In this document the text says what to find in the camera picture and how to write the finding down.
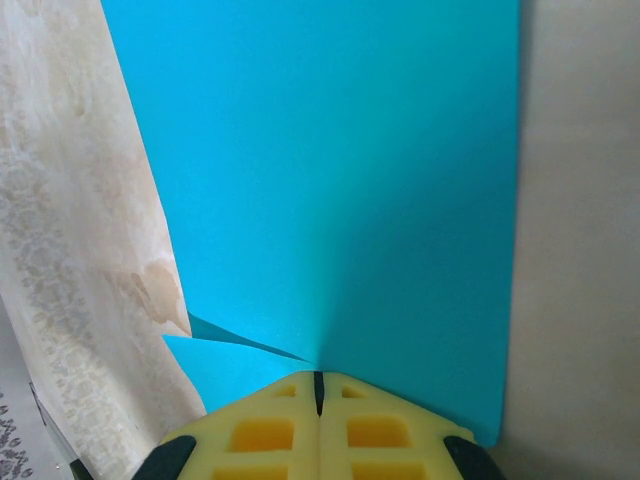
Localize blue paper sheet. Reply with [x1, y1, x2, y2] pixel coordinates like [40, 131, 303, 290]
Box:
[99, 0, 524, 446]

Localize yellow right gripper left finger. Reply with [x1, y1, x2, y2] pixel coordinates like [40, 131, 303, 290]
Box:
[142, 371, 321, 480]

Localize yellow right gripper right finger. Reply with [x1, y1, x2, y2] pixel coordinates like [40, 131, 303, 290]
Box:
[318, 371, 504, 480]

